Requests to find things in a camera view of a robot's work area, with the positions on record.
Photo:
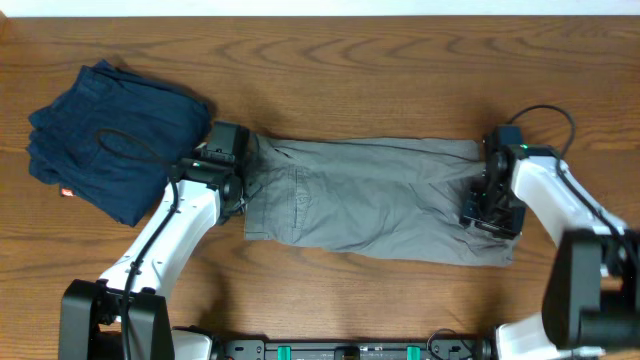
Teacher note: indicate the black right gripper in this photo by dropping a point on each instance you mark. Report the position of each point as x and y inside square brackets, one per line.
[508, 229]

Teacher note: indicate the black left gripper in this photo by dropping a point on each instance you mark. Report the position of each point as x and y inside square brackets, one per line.
[228, 212]

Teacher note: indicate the grey shorts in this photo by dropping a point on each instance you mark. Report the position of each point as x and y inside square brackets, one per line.
[388, 198]

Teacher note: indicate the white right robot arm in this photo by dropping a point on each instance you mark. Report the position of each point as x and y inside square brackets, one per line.
[591, 302]

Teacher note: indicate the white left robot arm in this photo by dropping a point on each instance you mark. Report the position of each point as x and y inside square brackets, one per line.
[124, 315]

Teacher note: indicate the folded navy blue garment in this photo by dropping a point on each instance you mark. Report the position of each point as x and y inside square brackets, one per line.
[109, 138]

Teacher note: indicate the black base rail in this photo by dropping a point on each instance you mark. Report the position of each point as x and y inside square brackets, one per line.
[350, 350]

